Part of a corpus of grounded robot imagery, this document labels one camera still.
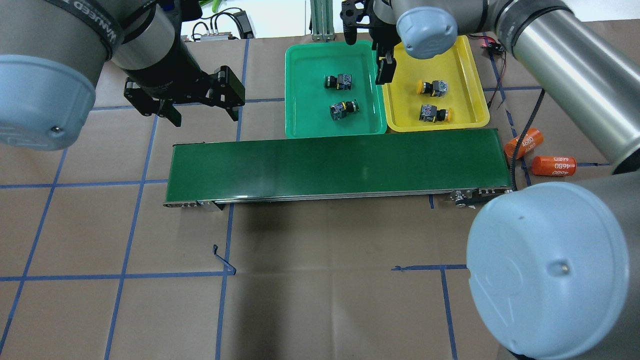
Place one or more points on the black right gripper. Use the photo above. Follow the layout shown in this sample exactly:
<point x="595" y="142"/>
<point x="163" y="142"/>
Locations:
<point x="384" y="37"/>

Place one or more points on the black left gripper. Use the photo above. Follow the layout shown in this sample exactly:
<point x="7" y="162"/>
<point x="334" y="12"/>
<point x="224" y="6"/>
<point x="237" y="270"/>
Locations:
<point x="169" y="70"/>

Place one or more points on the green push button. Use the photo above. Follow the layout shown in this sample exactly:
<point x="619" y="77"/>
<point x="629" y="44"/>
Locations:
<point x="342" y="109"/>
<point x="340" y="82"/>

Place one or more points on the yellow push button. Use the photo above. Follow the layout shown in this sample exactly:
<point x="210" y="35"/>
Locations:
<point x="436" y="88"/>
<point x="433" y="114"/>

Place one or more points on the orange cylinder marked 4680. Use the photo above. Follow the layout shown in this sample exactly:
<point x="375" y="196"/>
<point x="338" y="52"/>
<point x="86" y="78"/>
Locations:
<point x="554" y="166"/>

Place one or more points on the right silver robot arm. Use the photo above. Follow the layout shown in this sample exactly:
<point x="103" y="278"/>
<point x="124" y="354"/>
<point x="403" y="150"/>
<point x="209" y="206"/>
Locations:
<point x="554" y="267"/>

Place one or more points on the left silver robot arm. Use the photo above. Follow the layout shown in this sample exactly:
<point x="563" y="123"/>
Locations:
<point x="53" y="51"/>

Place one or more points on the green plastic tray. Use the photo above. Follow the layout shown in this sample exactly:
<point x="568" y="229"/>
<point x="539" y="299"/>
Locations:
<point x="307" y="101"/>

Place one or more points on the yellow plastic tray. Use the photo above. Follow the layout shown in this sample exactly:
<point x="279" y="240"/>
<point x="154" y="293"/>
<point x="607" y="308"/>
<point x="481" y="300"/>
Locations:
<point x="465" y="98"/>

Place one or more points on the black power adapter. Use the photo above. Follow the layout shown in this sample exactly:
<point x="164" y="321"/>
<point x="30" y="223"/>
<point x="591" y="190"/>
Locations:
<point x="245" y="27"/>

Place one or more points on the green conveyor belt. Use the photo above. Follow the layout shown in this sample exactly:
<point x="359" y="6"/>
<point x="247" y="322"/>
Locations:
<point x="339" y="167"/>

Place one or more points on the aluminium frame post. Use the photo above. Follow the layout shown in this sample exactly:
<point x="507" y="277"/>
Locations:
<point x="322" y="21"/>

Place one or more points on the small red-wired circuit board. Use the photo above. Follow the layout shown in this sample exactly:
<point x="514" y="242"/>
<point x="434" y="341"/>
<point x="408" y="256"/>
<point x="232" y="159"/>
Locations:
<point x="495" y="48"/>

